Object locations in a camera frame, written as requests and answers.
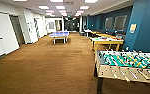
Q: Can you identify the interior glass window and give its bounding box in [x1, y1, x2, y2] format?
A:
[104, 16, 115, 30]
[114, 14, 128, 31]

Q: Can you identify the wooden top table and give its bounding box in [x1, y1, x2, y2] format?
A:
[91, 31, 113, 39]

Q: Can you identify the small white table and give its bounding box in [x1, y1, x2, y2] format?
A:
[83, 29, 92, 38]

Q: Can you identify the green foosball table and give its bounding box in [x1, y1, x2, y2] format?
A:
[93, 49, 150, 94]

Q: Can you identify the square ceiling light panel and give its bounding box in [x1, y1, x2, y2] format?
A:
[59, 9, 69, 14]
[37, 5, 50, 10]
[55, 5, 68, 10]
[76, 9, 86, 14]
[45, 9, 55, 14]
[79, 5, 91, 10]

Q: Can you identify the yellow air hockey table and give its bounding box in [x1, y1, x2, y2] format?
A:
[89, 35, 125, 53]

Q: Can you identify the yellow wall notice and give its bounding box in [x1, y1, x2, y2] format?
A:
[129, 22, 138, 34]

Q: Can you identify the blue ping pong table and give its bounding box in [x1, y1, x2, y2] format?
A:
[48, 30, 71, 45]

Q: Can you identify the white double door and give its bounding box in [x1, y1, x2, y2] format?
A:
[0, 11, 21, 63]

